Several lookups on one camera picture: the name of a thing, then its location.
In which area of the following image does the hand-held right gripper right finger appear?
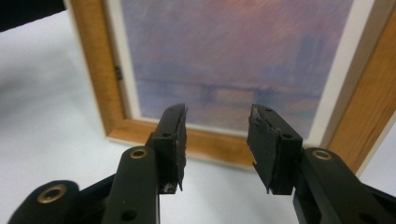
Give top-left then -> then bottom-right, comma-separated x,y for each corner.
247,104 -> 304,196

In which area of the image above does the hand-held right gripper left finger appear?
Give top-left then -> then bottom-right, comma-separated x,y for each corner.
146,103 -> 189,195

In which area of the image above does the wooden picture frame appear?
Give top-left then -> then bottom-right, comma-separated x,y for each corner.
64,0 -> 396,179

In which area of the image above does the white table mat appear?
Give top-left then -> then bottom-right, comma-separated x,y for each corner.
0,8 -> 396,224

